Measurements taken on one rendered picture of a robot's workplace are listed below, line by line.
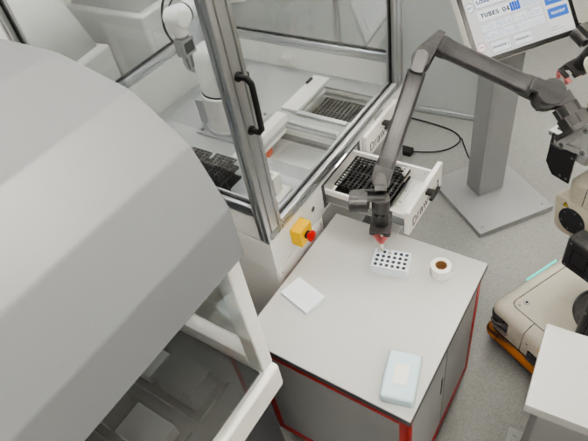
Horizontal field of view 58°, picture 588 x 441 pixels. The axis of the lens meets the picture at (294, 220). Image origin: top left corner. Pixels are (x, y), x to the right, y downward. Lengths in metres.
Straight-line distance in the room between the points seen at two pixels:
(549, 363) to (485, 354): 0.90
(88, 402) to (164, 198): 0.36
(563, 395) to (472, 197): 1.71
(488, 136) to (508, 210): 0.45
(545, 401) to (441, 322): 0.35
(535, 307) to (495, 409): 0.45
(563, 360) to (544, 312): 0.70
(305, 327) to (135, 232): 0.92
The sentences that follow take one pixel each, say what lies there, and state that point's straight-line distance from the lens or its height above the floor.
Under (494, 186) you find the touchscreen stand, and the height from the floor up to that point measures 0.07.
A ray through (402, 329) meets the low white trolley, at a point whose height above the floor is 0.76.
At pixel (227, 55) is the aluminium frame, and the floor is 1.60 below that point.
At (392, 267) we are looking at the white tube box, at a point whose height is 0.78.
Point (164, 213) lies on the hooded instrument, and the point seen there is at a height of 1.58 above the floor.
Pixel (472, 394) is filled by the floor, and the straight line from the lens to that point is 2.48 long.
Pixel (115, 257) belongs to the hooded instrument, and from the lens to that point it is 0.92.
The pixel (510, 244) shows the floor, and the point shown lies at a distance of 3.00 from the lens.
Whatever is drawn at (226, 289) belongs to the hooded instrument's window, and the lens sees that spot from 1.16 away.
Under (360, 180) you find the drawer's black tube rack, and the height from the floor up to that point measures 0.90.
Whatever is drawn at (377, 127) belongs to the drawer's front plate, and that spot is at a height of 0.91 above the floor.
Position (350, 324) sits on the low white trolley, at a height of 0.76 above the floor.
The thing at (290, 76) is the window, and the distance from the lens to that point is 1.62.
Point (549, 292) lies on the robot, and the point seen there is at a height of 0.28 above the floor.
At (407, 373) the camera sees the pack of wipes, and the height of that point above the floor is 0.81.
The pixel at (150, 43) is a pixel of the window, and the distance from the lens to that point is 1.52.
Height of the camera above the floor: 2.19
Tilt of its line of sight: 44 degrees down
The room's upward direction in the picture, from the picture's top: 12 degrees counter-clockwise
